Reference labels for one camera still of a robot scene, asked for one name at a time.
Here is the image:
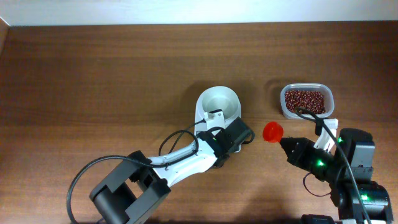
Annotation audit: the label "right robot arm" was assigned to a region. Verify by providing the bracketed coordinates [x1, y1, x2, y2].
[280, 128, 394, 223]

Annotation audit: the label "red plastic measuring scoop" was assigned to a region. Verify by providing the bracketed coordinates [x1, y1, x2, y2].
[262, 121, 284, 143]

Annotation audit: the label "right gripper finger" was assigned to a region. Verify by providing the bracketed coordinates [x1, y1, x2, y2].
[280, 141, 291, 157]
[280, 137, 300, 144]

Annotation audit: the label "clear plastic food container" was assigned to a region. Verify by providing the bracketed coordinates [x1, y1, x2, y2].
[280, 83, 335, 119]

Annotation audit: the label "right black camera cable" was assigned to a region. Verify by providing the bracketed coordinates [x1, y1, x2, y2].
[294, 106, 373, 224]

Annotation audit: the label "white digital kitchen scale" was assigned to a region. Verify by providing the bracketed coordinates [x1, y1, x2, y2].
[194, 95, 241, 134]

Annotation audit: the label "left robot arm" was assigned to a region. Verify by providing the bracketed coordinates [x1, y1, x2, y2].
[90, 118, 255, 223]

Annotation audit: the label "white round bowl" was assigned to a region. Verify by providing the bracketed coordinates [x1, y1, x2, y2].
[196, 86, 242, 120]

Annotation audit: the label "red adzuki beans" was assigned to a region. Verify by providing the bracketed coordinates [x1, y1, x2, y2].
[284, 90, 326, 114]

